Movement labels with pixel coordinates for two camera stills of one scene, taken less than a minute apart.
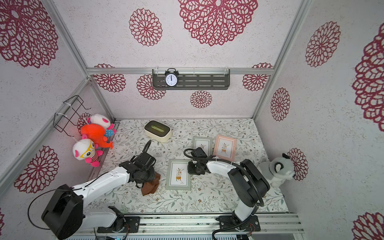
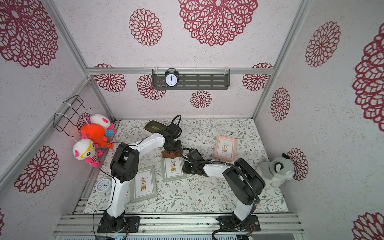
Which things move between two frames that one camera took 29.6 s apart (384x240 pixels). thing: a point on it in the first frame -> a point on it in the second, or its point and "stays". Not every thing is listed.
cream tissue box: (158, 131) stays
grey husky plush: (277, 169) stays
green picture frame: (205, 143) -> (172, 169)
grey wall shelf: (194, 79) stays
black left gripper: (152, 170) -> (178, 147)
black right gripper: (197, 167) stays
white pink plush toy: (103, 120) stays
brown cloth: (151, 187) -> (172, 154)
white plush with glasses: (85, 148) stays
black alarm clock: (171, 77) stays
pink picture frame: (225, 148) stays
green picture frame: (178, 177) -> (143, 185)
